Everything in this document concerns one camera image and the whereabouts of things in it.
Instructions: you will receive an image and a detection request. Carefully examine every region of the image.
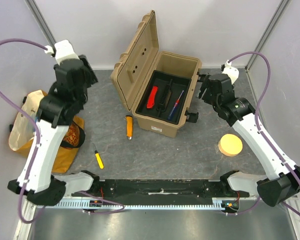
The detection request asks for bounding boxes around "blue handle screwdriver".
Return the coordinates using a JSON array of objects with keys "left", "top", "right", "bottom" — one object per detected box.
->
[{"left": 167, "top": 90, "right": 185, "bottom": 121}]

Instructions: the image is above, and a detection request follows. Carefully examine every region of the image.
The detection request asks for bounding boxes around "slotted cable duct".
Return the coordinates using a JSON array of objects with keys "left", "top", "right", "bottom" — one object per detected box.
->
[{"left": 50, "top": 197, "right": 225, "bottom": 211}]

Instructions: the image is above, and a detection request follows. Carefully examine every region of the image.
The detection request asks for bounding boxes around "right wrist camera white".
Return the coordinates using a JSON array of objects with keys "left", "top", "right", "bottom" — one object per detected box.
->
[{"left": 221, "top": 60, "right": 239, "bottom": 85}]

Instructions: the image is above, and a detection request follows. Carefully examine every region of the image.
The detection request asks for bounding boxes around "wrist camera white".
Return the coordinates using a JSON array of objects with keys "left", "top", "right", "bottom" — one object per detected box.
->
[
  {"left": 221, "top": 60, "right": 239, "bottom": 85},
  {"left": 44, "top": 39, "right": 80, "bottom": 65}
]

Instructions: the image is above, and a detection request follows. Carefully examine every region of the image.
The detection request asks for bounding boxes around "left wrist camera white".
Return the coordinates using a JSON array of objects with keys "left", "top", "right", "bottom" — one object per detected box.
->
[{"left": 44, "top": 39, "right": 80, "bottom": 65}]

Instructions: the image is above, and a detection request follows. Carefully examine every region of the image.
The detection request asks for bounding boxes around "orange utility knife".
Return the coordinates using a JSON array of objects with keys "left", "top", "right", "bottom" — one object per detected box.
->
[{"left": 125, "top": 115, "right": 133, "bottom": 140}]

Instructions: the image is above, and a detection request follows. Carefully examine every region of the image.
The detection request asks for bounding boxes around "yellow tote bag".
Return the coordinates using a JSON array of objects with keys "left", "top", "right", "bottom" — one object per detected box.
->
[{"left": 8, "top": 90, "right": 86, "bottom": 174}]

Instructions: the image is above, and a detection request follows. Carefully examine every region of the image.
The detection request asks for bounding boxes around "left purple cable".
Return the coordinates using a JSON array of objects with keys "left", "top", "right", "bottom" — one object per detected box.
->
[{"left": 0, "top": 38, "right": 126, "bottom": 224}]

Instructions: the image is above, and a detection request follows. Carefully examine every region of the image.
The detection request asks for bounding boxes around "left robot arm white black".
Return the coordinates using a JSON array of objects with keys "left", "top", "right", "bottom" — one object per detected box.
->
[{"left": 7, "top": 54, "right": 100, "bottom": 206}]

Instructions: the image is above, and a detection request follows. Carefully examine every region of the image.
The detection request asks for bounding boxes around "black toolbox tray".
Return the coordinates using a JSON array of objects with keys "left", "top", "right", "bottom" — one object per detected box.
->
[{"left": 135, "top": 70, "right": 192, "bottom": 125}]

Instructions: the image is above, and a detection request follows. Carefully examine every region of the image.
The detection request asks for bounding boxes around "yellow handle screwdriver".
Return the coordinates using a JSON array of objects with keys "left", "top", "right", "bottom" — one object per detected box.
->
[{"left": 93, "top": 144, "right": 104, "bottom": 170}]

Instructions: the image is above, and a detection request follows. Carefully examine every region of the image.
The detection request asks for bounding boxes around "red utility knife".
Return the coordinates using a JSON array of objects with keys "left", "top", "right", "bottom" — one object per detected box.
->
[{"left": 146, "top": 86, "right": 158, "bottom": 109}]

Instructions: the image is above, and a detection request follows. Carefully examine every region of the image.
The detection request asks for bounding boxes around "round yellow sponge disc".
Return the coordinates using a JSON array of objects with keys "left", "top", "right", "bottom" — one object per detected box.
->
[{"left": 218, "top": 134, "right": 243, "bottom": 157}]

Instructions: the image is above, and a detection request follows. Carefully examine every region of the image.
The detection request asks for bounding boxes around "purple cable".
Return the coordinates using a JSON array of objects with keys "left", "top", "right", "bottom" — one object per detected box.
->
[
  {"left": 221, "top": 51, "right": 300, "bottom": 220},
  {"left": 0, "top": 38, "right": 126, "bottom": 224}
]

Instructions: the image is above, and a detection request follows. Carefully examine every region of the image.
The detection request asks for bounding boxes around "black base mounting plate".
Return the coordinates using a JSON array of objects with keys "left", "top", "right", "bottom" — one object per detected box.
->
[{"left": 86, "top": 179, "right": 250, "bottom": 199}]

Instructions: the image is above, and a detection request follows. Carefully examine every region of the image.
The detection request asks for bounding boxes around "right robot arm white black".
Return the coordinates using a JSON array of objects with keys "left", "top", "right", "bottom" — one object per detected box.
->
[{"left": 198, "top": 73, "right": 300, "bottom": 207}]

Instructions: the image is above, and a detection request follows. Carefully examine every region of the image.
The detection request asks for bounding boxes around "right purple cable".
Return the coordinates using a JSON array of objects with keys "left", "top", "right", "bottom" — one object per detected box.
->
[{"left": 221, "top": 51, "right": 300, "bottom": 220}]

